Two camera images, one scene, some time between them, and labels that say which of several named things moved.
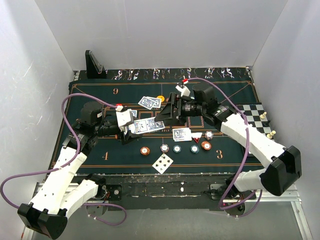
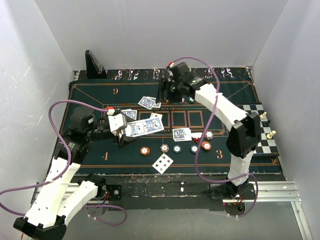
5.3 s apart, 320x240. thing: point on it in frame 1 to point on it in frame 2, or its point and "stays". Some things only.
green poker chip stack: (176, 148) stays
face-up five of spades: (162, 163) stays
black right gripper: (167, 112) to (162, 86)
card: (181, 133) stays
